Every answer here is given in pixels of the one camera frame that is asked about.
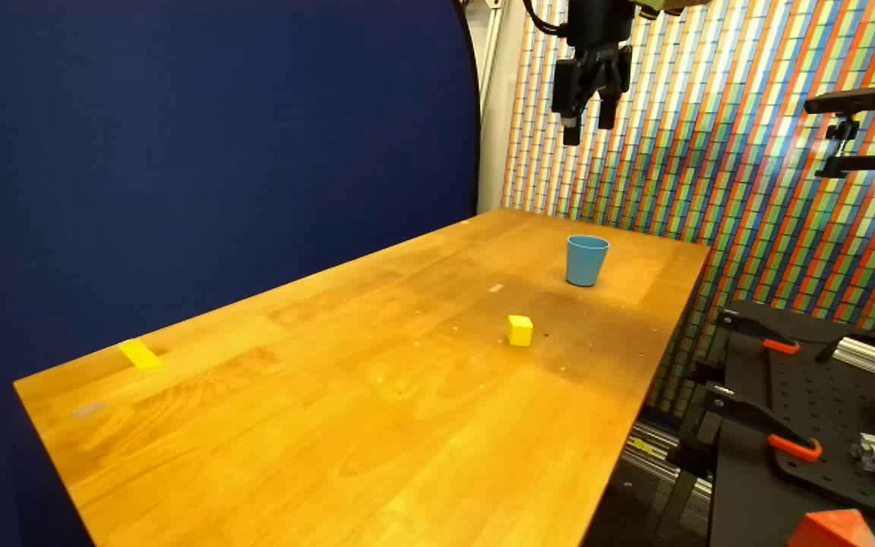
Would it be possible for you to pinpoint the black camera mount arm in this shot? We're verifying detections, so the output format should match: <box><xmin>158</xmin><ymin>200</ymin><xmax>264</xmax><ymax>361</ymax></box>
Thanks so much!
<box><xmin>815</xmin><ymin>114</ymin><xmax>875</xmax><ymax>187</ymax></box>

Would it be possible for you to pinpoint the yellow tape strip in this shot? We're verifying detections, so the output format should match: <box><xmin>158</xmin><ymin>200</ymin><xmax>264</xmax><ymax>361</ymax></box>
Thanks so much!
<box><xmin>115</xmin><ymin>338</ymin><xmax>166</xmax><ymax>374</ymax></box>

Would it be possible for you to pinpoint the colourful patterned wall panel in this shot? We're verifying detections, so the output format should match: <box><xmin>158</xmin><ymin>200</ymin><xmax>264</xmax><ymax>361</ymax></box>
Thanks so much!
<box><xmin>502</xmin><ymin>0</ymin><xmax>875</xmax><ymax>420</ymax></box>

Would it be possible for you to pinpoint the blue plastic cup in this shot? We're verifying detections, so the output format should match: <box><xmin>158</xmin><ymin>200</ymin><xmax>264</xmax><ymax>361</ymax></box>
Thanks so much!
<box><xmin>562</xmin><ymin>233</ymin><xmax>610</xmax><ymax>291</ymax></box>

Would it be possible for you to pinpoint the orange handled black clamp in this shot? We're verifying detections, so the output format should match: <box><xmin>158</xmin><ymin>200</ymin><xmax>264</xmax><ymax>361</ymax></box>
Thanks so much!
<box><xmin>713</xmin><ymin>306</ymin><xmax>804</xmax><ymax>361</ymax></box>
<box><xmin>697</xmin><ymin>381</ymin><xmax>827</xmax><ymax>468</ymax></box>

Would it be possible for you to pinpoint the black camera on stand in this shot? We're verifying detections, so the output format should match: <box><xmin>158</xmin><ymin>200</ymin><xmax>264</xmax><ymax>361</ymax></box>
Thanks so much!
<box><xmin>801</xmin><ymin>83</ymin><xmax>875</xmax><ymax>118</ymax></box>

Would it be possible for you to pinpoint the blue fabric backdrop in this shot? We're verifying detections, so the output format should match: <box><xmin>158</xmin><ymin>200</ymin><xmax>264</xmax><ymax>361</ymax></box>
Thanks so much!
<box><xmin>0</xmin><ymin>0</ymin><xmax>482</xmax><ymax>547</ymax></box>

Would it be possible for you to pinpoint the black perforated breadboard table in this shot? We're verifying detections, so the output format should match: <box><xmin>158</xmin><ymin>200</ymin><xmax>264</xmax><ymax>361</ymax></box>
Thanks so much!
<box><xmin>704</xmin><ymin>298</ymin><xmax>875</xmax><ymax>547</ymax></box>

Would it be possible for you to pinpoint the yellow wooden block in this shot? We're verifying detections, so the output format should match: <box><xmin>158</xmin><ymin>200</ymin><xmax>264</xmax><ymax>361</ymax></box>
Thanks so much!
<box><xmin>505</xmin><ymin>313</ymin><xmax>538</xmax><ymax>354</ymax></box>

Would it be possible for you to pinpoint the silver aluminium extrusion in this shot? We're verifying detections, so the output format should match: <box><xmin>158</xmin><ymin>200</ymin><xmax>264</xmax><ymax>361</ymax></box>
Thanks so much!
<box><xmin>829</xmin><ymin>336</ymin><xmax>875</xmax><ymax>381</ymax></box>

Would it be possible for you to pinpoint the orange red block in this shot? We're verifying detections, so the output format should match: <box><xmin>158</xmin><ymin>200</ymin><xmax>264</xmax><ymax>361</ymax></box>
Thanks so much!
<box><xmin>783</xmin><ymin>509</ymin><xmax>875</xmax><ymax>547</ymax></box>

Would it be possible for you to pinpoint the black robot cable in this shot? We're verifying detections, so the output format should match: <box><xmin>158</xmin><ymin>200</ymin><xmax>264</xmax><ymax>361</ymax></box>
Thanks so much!
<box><xmin>520</xmin><ymin>0</ymin><xmax>574</xmax><ymax>42</ymax></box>

